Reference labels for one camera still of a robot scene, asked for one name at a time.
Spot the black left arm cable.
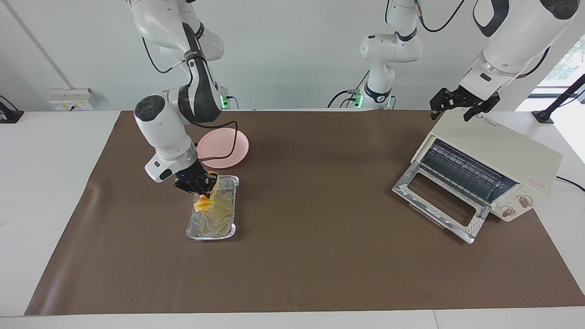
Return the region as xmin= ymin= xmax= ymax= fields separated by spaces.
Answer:
xmin=385 ymin=0 xmax=551 ymax=79

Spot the aluminium foil tray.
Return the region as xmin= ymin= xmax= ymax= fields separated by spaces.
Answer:
xmin=185 ymin=175 xmax=240 ymax=241

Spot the cream toaster oven body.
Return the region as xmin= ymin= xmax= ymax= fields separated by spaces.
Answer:
xmin=411 ymin=109 xmax=564 ymax=223

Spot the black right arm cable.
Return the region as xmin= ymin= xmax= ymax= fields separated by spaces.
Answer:
xmin=141 ymin=36 xmax=239 ymax=161

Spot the black pole stand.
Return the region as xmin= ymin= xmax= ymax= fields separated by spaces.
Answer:
xmin=532 ymin=73 xmax=585 ymax=125

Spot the black desk clamp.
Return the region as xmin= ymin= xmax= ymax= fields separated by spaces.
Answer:
xmin=0 ymin=95 xmax=25 ymax=124

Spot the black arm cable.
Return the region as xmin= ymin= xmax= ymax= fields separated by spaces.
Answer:
xmin=385 ymin=0 xmax=551 ymax=79
xmin=141 ymin=36 xmax=239 ymax=161

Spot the brown table mat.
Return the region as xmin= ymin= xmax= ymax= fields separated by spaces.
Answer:
xmin=24 ymin=110 xmax=585 ymax=316

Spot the glass oven door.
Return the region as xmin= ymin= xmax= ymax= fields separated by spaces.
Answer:
xmin=392 ymin=161 xmax=492 ymax=245

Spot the black oven power cord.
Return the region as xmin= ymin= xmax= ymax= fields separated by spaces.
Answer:
xmin=555 ymin=175 xmax=585 ymax=193

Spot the white wall socket box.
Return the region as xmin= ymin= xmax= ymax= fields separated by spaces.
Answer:
xmin=48 ymin=88 xmax=98 ymax=112

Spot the sliced golden bread loaf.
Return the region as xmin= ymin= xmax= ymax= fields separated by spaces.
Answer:
xmin=193 ymin=170 xmax=220 ymax=213

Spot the pink round plate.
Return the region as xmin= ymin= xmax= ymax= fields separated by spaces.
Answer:
xmin=197 ymin=128 xmax=250 ymax=169

